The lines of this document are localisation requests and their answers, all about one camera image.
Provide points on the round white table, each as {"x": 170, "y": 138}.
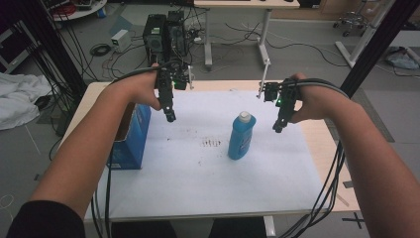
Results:
{"x": 81, "y": 11}

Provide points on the blue plastic bottle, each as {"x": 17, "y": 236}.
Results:
{"x": 241, "y": 139}

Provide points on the blue cardboard box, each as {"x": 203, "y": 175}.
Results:
{"x": 133, "y": 142}

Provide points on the black computer tower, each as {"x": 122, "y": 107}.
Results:
{"x": 154, "y": 36}
{"x": 176, "y": 33}

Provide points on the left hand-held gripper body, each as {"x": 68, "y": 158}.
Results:
{"x": 165, "y": 86}

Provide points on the crumpled white cloth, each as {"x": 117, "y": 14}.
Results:
{"x": 20, "y": 99}

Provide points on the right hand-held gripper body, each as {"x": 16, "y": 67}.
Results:
{"x": 287, "y": 95}

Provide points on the office chair base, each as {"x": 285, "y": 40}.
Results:
{"x": 351, "y": 21}

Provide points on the person's right hand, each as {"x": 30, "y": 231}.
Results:
{"x": 315, "y": 102}

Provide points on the person's left hand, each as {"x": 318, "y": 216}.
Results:
{"x": 143, "y": 91}

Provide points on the white desk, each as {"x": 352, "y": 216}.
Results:
{"x": 244, "y": 3}

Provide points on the white metal stand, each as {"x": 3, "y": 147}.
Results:
{"x": 363, "y": 39}

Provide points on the black metal post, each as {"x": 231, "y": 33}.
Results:
{"x": 379, "y": 46}
{"x": 56, "y": 49}

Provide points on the grey-blue cloth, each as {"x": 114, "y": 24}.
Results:
{"x": 401, "y": 59}

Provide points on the person's black sleeve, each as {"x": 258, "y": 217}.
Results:
{"x": 46, "y": 221}

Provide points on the small white device box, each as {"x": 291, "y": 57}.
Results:
{"x": 120, "y": 40}

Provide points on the white paper sheet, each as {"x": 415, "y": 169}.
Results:
{"x": 198, "y": 185}

